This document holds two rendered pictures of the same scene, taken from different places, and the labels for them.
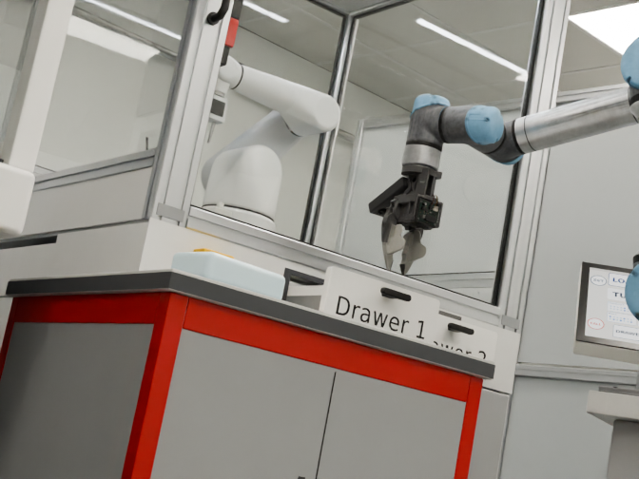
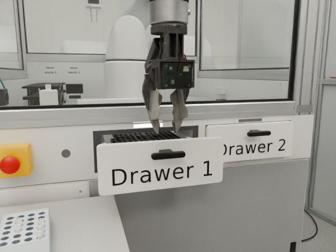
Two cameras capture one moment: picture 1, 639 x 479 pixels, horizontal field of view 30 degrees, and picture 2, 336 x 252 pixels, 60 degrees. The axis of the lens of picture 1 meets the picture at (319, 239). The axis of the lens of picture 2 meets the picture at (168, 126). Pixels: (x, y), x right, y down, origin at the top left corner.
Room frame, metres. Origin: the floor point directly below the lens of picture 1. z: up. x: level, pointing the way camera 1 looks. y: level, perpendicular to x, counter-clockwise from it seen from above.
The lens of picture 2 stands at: (1.78, -0.35, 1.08)
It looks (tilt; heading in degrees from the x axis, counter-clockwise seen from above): 10 degrees down; 18
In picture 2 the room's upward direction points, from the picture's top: straight up
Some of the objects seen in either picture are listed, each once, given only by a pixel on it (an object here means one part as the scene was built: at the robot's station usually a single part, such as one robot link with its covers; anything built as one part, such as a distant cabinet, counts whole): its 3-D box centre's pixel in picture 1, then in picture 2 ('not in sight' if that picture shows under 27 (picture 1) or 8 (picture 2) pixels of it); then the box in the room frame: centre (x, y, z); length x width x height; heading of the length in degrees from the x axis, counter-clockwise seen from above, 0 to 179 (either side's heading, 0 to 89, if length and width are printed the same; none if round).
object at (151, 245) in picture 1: (231, 315); (133, 121); (2.91, 0.18, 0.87); 1.02 x 0.95 x 0.14; 125
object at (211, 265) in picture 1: (227, 277); not in sight; (1.74, 0.12, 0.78); 0.15 x 0.10 x 0.04; 132
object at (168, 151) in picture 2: (392, 294); (166, 153); (2.35, -0.16, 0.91); 0.07 x 0.04 x 0.01; 125
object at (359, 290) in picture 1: (380, 310); (163, 164); (2.37, -0.15, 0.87); 0.29 x 0.02 x 0.11; 125
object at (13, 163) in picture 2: not in sight; (10, 164); (2.26, 0.18, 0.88); 0.04 x 0.03 x 0.04; 125
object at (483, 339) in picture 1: (446, 342); (251, 141); (2.67, -0.33, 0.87); 0.29 x 0.02 x 0.11; 125
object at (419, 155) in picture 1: (422, 161); (170, 16); (2.34, -0.18, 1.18); 0.08 x 0.08 x 0.05
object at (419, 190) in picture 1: (416, 199); (170, 59); (2.33, -0.18, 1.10); 0.09 x 0.08 x 0.12; 35
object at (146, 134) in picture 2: not in sight; (144, 145); (2.54, -0.03, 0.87); 0.22 x 0.18 x 0.06; 35
